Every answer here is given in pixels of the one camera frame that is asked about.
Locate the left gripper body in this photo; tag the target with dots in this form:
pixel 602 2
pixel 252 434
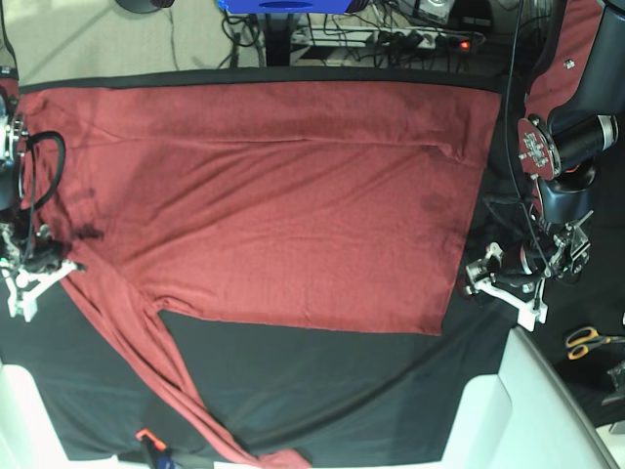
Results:
pixel 546 250

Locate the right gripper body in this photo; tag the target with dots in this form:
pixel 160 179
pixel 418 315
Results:
pixel 24 249

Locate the red long-sleeve shirt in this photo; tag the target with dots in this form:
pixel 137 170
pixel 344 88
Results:
pixel 327 205

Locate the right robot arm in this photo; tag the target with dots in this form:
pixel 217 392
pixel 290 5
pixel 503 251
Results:
pixel 18 145

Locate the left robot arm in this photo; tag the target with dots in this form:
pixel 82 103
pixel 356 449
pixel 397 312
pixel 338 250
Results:
pixel 558 157

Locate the black table cloth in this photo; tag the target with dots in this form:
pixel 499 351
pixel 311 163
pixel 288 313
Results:
pixel 339 398

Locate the blue clamp at bottom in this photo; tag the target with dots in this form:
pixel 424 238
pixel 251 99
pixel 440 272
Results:
pixel 156 453

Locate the white power strip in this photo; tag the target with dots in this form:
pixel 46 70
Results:
pixel 427 38

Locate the blue plastic box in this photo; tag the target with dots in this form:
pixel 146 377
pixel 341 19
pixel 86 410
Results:
pixel 284 6

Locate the yellow-handled scissors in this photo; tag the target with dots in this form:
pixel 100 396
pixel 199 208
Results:
pixel 584 340

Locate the white table frame right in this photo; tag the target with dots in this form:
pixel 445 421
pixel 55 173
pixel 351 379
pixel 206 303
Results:
pixel 522 416

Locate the black stand post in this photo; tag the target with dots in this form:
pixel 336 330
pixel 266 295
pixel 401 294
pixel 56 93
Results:
pixel 278 29

